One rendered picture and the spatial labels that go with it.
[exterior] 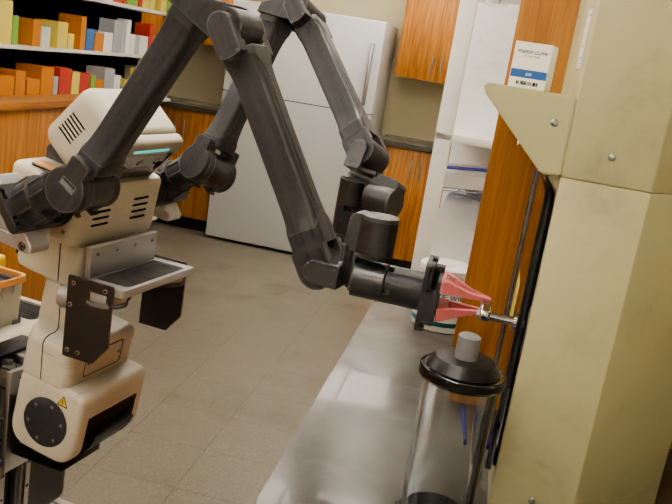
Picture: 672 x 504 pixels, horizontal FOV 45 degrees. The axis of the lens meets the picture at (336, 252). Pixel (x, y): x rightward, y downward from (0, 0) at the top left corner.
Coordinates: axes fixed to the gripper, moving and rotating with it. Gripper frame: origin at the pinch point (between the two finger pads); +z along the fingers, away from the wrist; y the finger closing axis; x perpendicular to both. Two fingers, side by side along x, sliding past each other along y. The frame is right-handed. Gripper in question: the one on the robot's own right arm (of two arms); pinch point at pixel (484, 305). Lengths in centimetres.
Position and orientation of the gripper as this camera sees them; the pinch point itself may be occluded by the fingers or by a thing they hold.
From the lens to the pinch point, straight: 120.9
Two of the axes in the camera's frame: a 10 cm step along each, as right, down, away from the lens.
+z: 9.6, 2.1, -1.6
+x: 2.0, -1.8, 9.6
